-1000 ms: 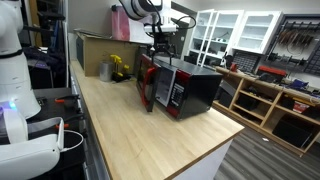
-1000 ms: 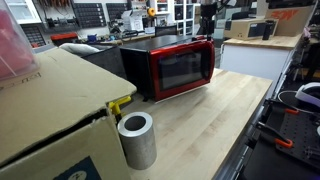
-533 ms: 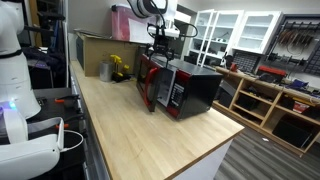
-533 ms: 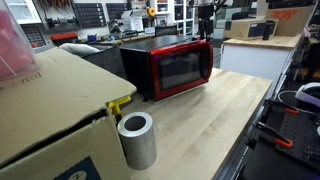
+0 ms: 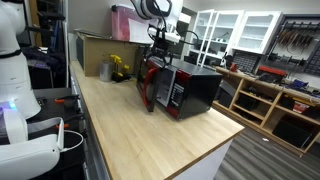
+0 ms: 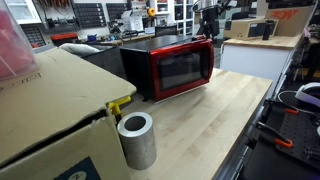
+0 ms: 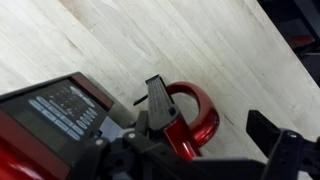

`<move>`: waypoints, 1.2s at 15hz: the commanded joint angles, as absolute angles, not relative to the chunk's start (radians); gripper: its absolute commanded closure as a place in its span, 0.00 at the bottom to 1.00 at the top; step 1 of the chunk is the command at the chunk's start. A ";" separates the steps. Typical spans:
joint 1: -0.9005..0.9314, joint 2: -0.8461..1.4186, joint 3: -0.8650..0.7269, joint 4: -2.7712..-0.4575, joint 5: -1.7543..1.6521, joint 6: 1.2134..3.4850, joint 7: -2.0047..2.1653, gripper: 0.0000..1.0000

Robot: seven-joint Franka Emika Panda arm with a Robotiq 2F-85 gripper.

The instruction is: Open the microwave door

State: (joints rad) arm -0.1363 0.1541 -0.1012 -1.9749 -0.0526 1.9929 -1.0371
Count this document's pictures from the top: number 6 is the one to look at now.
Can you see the black red microwave body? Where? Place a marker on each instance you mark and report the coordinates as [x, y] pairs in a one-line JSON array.
[[135, 70]]

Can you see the small white cardboard box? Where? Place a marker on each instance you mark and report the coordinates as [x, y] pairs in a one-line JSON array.
[[133, 21]]

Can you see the aluminium cylinder tube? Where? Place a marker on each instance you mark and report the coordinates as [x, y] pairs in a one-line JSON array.
[[138, 146]]

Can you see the white VR headset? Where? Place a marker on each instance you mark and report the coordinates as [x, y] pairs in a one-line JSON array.
[[310, 95]]

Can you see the white-sided wooden table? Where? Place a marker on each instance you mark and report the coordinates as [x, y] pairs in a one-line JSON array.
[[260, 61]]

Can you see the black crate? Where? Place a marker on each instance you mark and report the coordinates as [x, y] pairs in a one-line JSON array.
[[106, 61]]

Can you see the white open shelf unit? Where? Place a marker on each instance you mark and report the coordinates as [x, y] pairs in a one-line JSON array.
[[163, 6]]

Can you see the wooden workbench with shelves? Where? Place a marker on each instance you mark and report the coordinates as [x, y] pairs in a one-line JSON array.
[[140, 37]]

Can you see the dark small parts drawer organiser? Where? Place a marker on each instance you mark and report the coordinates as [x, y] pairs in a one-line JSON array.
[[33, 36]]

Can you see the dark wall parts bin panel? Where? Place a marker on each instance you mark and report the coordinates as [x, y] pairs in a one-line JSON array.
[[89, 15], [116, 10]]

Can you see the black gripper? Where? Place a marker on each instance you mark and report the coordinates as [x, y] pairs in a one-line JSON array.
[[210, 18]]

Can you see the black chair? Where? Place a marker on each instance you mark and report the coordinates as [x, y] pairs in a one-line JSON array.
[[166, 31]]

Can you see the white bag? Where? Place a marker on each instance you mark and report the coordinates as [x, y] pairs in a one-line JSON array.
[[78, 49]]

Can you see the black tumbler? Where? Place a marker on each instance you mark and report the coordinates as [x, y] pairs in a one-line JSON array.
[[268, 30]]

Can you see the red toolbox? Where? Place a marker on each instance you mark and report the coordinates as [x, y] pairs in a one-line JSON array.
[[64, 37]]

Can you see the cardboard box with orange print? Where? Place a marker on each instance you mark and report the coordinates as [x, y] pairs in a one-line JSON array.
[[293, 20]]

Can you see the blue cup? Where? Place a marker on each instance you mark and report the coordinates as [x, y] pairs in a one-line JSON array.
[[92, 38]]

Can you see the white wall glass cabinet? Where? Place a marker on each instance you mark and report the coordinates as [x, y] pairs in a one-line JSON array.
[[23, 11]]

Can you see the large brown cardboard box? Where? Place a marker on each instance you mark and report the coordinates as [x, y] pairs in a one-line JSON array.
[[56, 110]]

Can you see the pink translucent plastic container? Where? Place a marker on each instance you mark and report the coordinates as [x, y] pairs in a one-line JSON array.
[[15, 46]]

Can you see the yellow tape roll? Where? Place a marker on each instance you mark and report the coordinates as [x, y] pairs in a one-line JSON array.
[[151, 12]]

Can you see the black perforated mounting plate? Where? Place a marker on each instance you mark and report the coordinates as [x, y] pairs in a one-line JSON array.
[[300, 133]]

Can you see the beige device box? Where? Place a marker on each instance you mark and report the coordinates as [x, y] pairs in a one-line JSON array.
[[240, 30]]

